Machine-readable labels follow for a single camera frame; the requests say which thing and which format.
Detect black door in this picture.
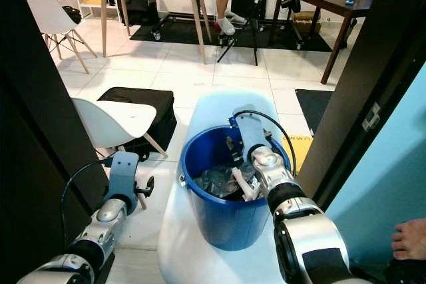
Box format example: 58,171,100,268
0,0,107,284

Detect blue plastic bucket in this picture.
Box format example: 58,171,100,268
178,124,297,251

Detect clear crumpled plastic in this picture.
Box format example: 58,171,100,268
193,163,240,198

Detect cardboard box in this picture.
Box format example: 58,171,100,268
293,11,320,32

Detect black soft case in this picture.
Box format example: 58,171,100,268
97,86,178,160

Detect black tripod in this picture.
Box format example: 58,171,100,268
216,0,274,67

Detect small black bag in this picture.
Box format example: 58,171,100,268
62,6,83,25

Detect white crumpled paper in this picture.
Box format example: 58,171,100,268
230,168,260,203

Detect black doormat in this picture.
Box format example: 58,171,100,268
295,89,337,135

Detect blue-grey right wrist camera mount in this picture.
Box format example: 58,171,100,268
228,104,270,165

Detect white plastic chair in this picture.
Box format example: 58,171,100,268
156,88,314,284

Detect black floor mat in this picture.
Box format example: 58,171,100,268
130,15,333,53

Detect bare human foot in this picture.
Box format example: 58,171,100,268
391,219,426,261

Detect black computer tower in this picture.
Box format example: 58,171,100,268
118,0,155,29

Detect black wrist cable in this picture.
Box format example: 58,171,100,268
60,158,112,231
233,110,298,175

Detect yellow printed mat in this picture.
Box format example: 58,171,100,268
280,134,314,172

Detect white chair wooden legs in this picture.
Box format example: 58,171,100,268
23,0,97,75
72,96,170,160

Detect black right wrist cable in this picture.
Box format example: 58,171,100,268
233,110,298,175

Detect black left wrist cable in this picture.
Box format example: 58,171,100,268
60,158,112,231

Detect metal latch plate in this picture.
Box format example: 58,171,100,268
361,101,383,132

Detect dark door frame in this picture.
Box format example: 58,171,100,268
296,0,426,212

